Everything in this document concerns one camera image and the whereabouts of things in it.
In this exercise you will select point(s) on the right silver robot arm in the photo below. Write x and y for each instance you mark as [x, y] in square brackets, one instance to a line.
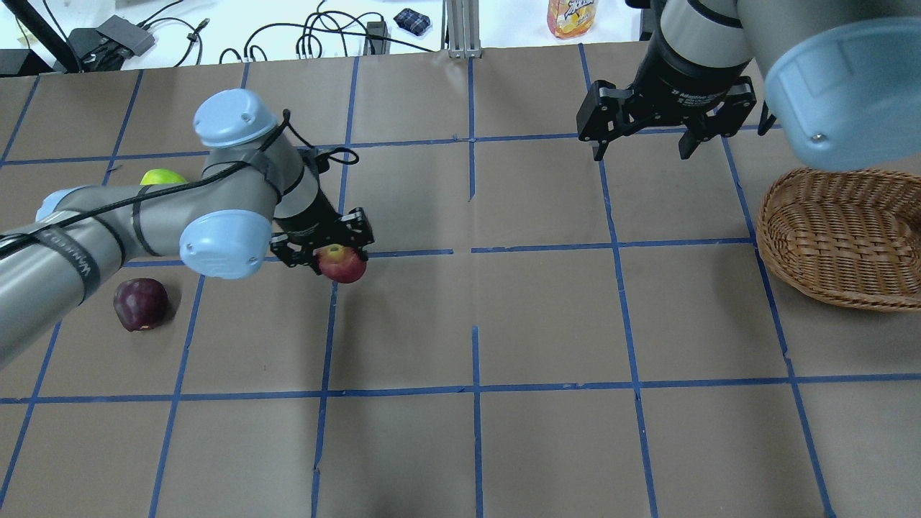
[841, 77]

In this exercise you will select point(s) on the grey usb hub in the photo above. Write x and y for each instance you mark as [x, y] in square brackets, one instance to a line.
[127, 35]

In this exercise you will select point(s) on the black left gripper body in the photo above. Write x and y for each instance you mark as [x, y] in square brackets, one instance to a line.
[313, 217]

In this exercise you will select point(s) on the dark red apple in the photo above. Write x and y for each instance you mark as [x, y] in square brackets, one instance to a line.
[141, 304]

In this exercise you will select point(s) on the wicker basket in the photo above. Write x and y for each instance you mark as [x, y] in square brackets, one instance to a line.
[849, 239]

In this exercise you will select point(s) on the black monitor stand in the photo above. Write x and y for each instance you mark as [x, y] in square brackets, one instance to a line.
[50, 35]

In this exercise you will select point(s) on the black power adapter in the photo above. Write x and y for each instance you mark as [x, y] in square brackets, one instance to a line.
[376, 39]

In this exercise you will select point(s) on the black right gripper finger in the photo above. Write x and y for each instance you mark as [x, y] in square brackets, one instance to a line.
[599, 147]
[689, 142]

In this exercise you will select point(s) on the aluminium frame post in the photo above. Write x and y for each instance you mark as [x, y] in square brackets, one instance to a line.
[461, 29]

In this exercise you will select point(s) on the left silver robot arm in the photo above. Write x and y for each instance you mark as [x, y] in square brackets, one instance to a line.
[257, 194]

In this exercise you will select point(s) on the red yellow apple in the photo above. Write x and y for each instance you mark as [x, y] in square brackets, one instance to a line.
[340, 263]

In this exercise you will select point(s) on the orange juice bottle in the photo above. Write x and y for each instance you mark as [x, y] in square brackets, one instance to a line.
[570, 19]

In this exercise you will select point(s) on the green apple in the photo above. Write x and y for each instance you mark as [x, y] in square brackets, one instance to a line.
[159, 176]

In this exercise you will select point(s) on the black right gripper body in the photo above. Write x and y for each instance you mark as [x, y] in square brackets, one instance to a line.
[680, 85]

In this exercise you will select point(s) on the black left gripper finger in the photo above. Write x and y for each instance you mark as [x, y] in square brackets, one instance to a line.
[313, 263]

